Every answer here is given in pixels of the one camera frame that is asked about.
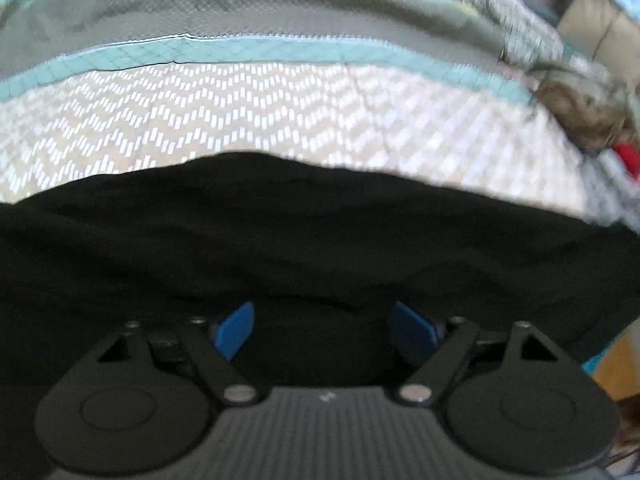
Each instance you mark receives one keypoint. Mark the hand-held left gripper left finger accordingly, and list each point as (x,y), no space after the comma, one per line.
(234,331)

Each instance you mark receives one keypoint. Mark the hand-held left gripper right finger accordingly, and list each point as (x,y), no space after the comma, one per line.
(411,332)

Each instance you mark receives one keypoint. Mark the black pants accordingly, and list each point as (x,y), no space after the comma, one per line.
(300,240)

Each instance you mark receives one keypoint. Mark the orange object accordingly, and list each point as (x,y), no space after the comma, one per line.
(617,370)

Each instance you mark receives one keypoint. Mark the printed patchwork bedsheet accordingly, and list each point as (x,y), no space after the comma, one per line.
(250,95)

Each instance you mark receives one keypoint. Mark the red object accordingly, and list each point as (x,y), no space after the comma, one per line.
(627,157)

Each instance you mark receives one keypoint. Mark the olive crumpled cloth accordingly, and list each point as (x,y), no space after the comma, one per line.
(580,105)

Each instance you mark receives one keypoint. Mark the tan cushion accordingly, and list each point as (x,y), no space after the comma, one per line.
(605,30)

